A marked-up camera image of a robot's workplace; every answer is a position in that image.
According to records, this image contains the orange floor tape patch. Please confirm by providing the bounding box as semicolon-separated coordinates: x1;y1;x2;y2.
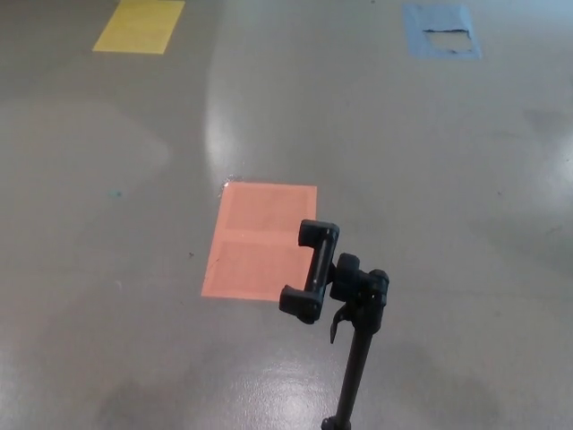
201;181;319;302

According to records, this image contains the torn blue floor tape patch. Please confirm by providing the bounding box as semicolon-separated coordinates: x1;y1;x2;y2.
401;4;483;62

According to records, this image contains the black phone stand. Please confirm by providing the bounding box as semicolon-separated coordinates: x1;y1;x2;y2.
278;219;390;430

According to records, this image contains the yellow floor tape patch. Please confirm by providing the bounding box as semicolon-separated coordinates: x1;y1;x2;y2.
91;0;186;56

